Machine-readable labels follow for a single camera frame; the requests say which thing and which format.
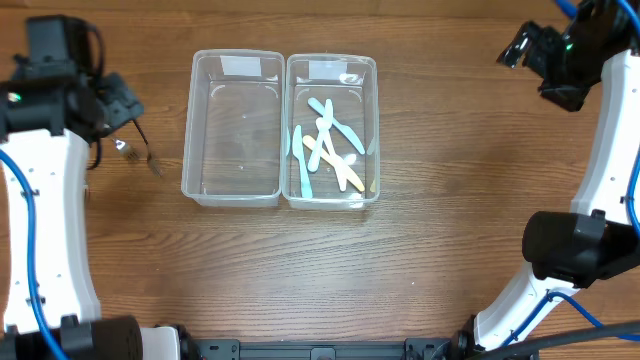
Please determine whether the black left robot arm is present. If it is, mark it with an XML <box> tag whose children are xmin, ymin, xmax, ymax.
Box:
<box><xmin>1</xmin><ymin>15</ymin><xmax>183</xmax><ymax>360</ymax></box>

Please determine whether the clear plastic container right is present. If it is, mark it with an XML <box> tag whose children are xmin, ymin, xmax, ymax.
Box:
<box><xmin>280</xmin><ymin>53</ymin><xmax>380</xmax><ymax>210</ymax></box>

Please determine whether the pale grey-blue plastic knife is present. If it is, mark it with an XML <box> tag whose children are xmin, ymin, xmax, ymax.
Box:
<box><xmin>307</xmin><ymin>97</ymin><xmax>365</xmax><ymax>155</ymax></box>

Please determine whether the white plastic knife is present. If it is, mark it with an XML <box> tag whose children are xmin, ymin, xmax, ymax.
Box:
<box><xmin>316</xmin><ymin>117</ymin><xmax>347</xmax><ymax>192</ymax></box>

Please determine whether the teal plastic knife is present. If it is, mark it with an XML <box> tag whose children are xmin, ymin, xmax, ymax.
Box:
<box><xmin>292</xmin><ymin>125</ymin><xmax>313</xmax><ymax>199</ymax></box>

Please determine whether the clear plastic container left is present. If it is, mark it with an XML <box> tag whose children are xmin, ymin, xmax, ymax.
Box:
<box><xmin>181</xmin><ymin>49</ymin><xmax>285</xmax><ymax>207</ymax></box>

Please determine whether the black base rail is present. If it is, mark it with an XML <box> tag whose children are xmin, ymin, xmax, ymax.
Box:
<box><xmin>139</xmin><ymin>324</ymin><xmax>541</xmax><ymax>360</ymax></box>

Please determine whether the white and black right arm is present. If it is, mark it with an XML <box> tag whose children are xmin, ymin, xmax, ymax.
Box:
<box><xmin>448</xmin><ymin>0</ymin><xmax>639</xmax><ymax>359</ymax></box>

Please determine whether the dark metal fork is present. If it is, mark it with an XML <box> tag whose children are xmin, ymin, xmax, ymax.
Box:
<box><xmin>133</xmin><ymin>120</ymin><xmax>163</xmax><ymax>177</ymax></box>

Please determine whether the yellow plastic knife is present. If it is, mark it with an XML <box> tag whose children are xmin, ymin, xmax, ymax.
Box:
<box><xmin>303</xmin><ymin>135</ymin><xmax>365</xmax><ymax>192</ymax></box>

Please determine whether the light blue plastic knife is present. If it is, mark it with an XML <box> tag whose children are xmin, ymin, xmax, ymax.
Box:
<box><xmin>308</xmin><ymin>99</ymin><xmax>333</xmax><ymax>172</ymax></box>

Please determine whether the black hose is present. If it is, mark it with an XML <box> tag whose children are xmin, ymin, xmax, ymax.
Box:
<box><xmin>479</xmin><ymin>319</ymin><xmax>640</xmax><ymax>360</ymax></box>

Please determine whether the wide metal fork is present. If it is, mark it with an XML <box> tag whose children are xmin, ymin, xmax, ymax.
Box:
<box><xmin>111</xmin><ymin>137</ymin><xmax>139</xmax><ymax>162</ymax></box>

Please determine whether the clear plastic container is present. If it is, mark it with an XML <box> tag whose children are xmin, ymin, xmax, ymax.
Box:
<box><xmin>181</xmin><ymin>49</ymin><xmax>285</xmax><ymax>207</ymax></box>
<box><xmin>280</xmin><ymin>53</ymin><xmax>380</xmax><ymax>210</ymax></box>

